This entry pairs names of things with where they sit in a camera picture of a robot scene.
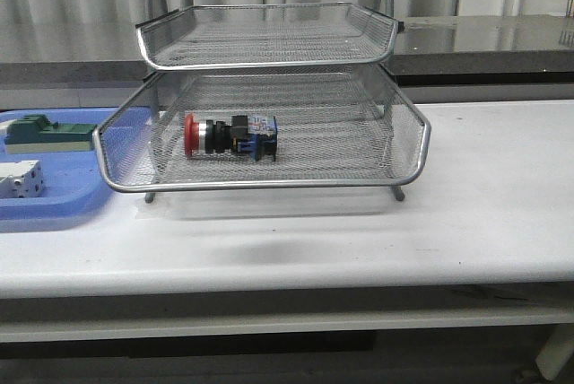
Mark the white table leg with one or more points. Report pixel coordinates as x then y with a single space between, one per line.
556 352

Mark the blue plastic tray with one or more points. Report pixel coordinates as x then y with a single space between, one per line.
73 193

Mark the green beige switch block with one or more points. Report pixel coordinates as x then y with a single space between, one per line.
37 134

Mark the dark stone counter ledge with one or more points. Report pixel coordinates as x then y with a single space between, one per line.
429 51

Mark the white circuit breaker block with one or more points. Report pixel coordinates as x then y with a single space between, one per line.
21 179

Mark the red emergency stop button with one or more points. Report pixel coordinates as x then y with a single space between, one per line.
252 135

